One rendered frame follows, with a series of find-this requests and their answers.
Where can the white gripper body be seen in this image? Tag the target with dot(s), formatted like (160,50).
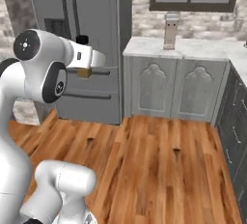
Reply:
(98,59)

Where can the grey cupboards with arched doors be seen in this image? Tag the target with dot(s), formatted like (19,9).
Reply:
(175,88)

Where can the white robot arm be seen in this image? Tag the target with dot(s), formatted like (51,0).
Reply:
(13,157)

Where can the dark grey cupboard run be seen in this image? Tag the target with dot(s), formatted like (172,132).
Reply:
(234,128)

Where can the grey fridge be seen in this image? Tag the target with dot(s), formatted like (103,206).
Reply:
(96,15)

